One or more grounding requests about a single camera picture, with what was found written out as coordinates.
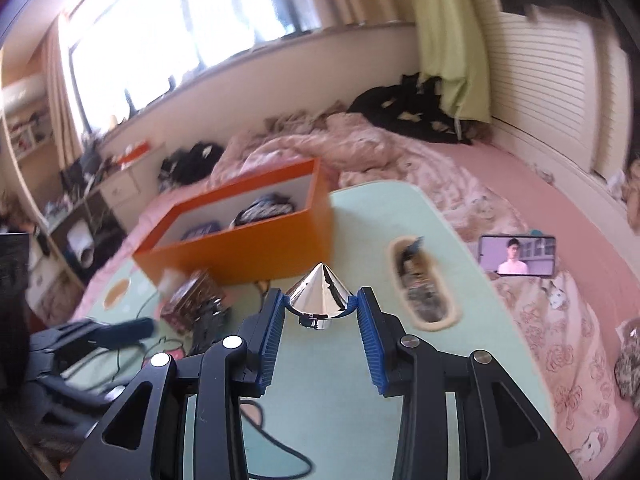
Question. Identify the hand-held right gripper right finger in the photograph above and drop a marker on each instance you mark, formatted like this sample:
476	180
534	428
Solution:
372	345

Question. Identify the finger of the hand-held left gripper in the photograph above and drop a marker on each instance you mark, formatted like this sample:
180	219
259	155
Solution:
120	332
70	390

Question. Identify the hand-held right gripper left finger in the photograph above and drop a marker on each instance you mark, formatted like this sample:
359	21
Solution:
267	340

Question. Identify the silver metal cone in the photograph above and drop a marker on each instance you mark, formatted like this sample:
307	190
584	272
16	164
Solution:
320	290

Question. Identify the orange cardboard box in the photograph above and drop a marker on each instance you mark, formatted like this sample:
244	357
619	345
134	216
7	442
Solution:
250	250

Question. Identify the blue metal tin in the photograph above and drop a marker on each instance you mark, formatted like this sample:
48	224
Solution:
200	231

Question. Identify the green cartoon print desktop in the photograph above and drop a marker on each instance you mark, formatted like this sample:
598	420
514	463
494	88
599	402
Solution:
360	220

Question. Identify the brown cardboard carton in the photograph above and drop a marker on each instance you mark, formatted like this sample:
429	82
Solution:
192	295

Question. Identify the white cylindrical object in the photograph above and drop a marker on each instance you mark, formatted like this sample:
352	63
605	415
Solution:
81	245

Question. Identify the dark cluttered side desk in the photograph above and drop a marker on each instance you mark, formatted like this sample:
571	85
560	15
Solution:
100	230

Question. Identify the black lace cloth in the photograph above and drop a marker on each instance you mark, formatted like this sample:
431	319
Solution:
260	210

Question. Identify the white dresser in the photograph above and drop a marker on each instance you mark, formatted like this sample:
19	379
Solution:
125	185

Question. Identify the smartphone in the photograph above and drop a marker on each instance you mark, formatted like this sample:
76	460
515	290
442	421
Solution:
515	255

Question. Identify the small orange box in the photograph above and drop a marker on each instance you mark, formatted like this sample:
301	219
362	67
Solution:
132	155

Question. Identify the black striped clothes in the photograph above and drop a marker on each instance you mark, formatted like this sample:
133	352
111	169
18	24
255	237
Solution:
192	165

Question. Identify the pink printed quilt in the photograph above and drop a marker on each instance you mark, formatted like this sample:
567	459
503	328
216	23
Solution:
400	160

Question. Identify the beige knitted cloth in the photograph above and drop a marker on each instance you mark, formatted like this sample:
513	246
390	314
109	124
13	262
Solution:
300	121

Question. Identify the pink bed sheet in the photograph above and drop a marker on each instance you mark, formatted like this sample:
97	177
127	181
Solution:
550	195

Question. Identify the black clothes pile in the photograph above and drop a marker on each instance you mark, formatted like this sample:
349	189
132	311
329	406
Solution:
400	110

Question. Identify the patterned dark cloth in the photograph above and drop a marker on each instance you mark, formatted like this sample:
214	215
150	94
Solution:
629	365

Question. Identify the white louvered closet door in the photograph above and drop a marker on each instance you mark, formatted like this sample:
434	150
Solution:
550	85

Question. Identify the light green curtain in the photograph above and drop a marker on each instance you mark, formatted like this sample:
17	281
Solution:
450	35

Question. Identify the window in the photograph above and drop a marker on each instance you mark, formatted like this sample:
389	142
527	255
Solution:
200	10

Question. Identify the white wall shelf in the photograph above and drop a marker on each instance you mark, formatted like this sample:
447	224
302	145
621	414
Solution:
25	120

